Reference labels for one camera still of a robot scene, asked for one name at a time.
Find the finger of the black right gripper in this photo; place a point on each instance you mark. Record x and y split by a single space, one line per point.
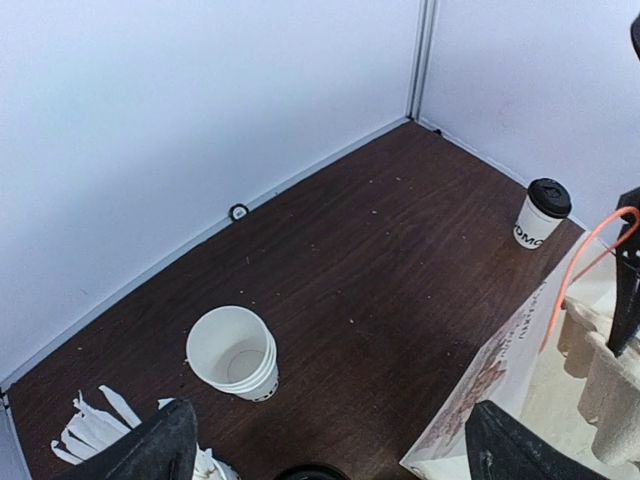
626 315

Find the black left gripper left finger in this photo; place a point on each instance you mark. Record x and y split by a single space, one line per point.
162 447

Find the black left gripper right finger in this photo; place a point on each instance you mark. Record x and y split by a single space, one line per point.
499 447

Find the white paper takeout bag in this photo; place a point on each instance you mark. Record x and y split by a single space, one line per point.
521 370

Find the brown pulp cup carrier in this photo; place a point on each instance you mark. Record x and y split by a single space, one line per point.
610 398

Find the white paper coffee cup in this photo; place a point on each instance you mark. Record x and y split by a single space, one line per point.
533 227

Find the black coffee cup lid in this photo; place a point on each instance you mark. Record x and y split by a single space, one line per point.
550 197

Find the paper cup holding straws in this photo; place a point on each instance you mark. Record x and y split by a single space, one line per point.
206 467

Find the wrapped straw far right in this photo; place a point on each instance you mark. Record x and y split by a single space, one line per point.
120 405

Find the wrapped straw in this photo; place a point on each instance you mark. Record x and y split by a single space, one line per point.
74 450
120 405

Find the wrapped straw far left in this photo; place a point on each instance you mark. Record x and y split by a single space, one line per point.
74 450

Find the stack of white paper cups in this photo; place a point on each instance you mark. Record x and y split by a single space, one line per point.
231 349

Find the aluminium frame right post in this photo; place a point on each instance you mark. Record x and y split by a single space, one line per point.
422 51

